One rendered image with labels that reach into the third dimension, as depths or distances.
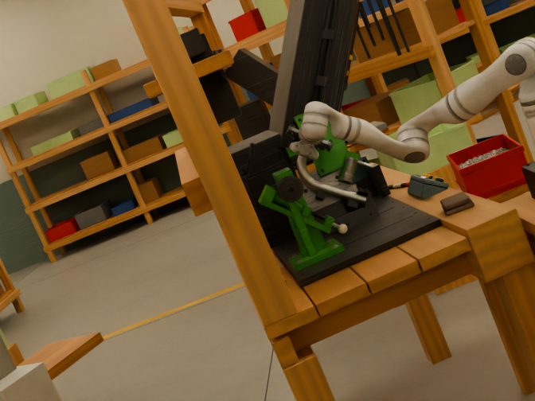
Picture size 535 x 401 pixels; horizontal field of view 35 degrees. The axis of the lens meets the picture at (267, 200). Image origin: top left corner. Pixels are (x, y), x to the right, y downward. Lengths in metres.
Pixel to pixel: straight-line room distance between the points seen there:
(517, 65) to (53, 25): 10.31
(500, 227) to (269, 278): 0.59
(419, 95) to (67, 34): 7.46
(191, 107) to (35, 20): 10.30
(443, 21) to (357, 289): 3.56
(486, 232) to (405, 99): 3.40
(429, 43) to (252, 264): 3.33
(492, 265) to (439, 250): 0.14
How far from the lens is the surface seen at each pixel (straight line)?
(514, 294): 2.26
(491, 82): 2.30
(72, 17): 12.13
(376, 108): 5.80
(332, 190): 2.65
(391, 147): 2.43
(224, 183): 2.04
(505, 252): 2.22
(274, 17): 6.22
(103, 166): 11.64
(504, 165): 2.79
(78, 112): 12.17
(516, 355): 3.24
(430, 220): 2.38
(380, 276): 2.14
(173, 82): 2.02
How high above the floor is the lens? 1.49
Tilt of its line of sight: 9 degrees down
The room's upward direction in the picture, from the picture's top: 23 degrees counter-clockwise
